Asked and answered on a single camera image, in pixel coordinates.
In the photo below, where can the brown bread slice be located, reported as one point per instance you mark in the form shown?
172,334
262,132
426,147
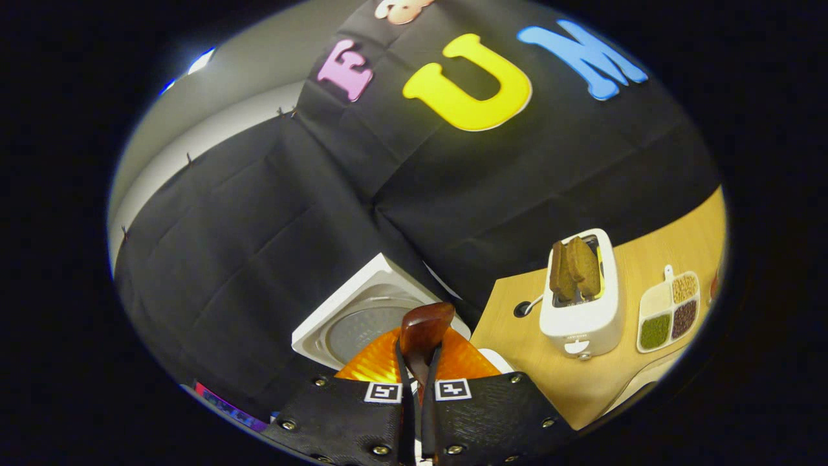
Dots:
560,272
585,265

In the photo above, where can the white divided grain dish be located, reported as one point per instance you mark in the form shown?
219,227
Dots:
669,310

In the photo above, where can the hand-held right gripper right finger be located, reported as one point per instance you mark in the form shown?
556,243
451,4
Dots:
491,421

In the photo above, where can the pink purple printed strip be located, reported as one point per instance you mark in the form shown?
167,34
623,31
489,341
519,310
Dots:
229,409

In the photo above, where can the white rice cooker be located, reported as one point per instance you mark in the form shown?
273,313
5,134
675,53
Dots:
362,323

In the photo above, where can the white toaster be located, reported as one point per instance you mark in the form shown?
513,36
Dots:
582,330

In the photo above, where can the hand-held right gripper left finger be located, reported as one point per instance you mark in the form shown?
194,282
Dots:
349,421

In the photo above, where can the brown wooden spoon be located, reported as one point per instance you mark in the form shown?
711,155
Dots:
424,330

